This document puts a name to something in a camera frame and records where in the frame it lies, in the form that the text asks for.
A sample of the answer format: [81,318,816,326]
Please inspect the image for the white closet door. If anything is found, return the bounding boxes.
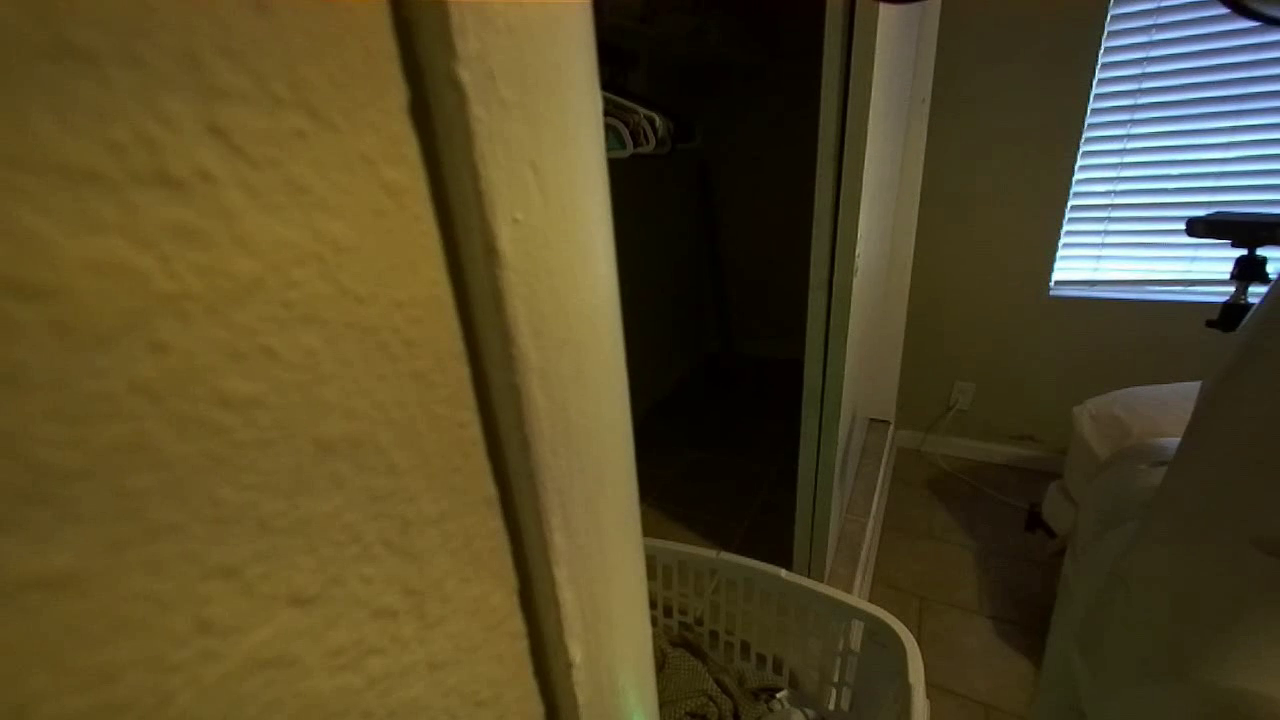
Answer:
[793,0,944,599]

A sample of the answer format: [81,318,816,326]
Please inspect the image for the white plastic laundry basket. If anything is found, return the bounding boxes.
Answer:
[642,537,936,720]

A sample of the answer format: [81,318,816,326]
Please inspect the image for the crumpled clothes pile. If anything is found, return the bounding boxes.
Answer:
[654,621,808,720]

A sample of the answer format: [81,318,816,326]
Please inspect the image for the white baseboard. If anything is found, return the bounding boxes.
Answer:
[891,422,1068,475]

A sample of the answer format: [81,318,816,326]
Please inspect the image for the white bed cushion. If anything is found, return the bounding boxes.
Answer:
[1038,375,1209,541]

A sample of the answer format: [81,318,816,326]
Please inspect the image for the white window blinds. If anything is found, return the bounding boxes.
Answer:
[1047,0,1280,304]

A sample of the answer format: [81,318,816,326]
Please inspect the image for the white door frame trim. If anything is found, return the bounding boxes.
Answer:
[389,0,665,720]

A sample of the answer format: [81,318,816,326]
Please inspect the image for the wire clothes hangers bundle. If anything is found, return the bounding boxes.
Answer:
[601,89,681,164]

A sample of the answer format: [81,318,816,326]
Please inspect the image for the black camera on tripod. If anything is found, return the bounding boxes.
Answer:
[1185,209,1280,336]

